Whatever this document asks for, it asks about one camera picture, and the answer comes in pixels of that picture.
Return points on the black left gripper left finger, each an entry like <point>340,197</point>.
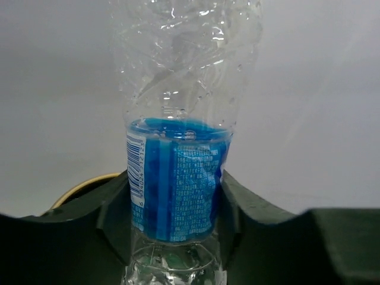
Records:
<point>85,241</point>

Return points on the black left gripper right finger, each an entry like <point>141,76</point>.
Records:
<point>261,243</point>

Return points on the clear bottle blue label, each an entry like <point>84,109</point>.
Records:
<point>183,69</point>

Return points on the dark blue gold-rimmed bin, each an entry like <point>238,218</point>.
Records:
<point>82,189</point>

